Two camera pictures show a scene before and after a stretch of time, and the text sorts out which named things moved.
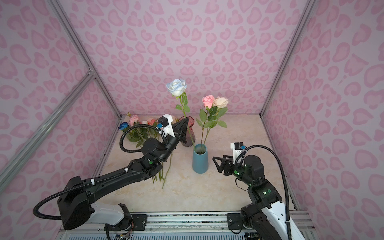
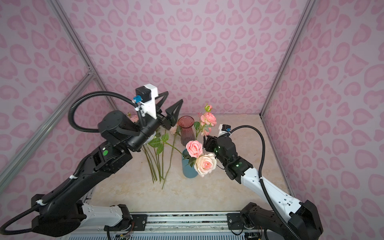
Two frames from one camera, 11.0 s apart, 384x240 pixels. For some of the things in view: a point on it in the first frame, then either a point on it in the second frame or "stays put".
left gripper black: x=178 y=130 to x=169 y=119
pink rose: x=207 y=101 to x=194 y=148
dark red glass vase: x=190 y=135 stays put
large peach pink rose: x=161 y=177 to x=205 y=164
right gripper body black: x=232 y=169 to x=211 y=142
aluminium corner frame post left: x=83 y=53 stays put
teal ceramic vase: x=200 y=159 to x=188 y=171
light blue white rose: x=177 y=87 to x=152 y=136
